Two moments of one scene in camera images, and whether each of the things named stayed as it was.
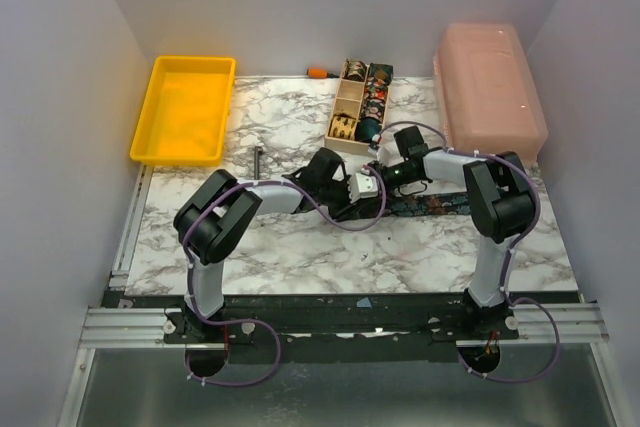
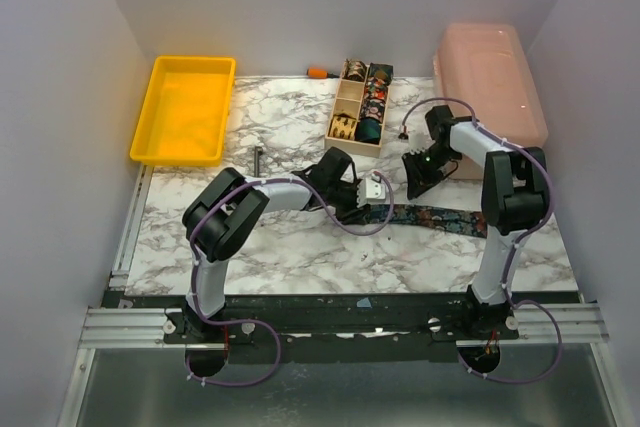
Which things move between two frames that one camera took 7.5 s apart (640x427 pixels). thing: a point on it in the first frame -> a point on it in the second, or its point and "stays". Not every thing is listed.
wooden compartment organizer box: [360, 107] stays
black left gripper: [351, 211] stays
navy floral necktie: [444, 203] -> [463, 221]
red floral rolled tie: [376, 89] stays
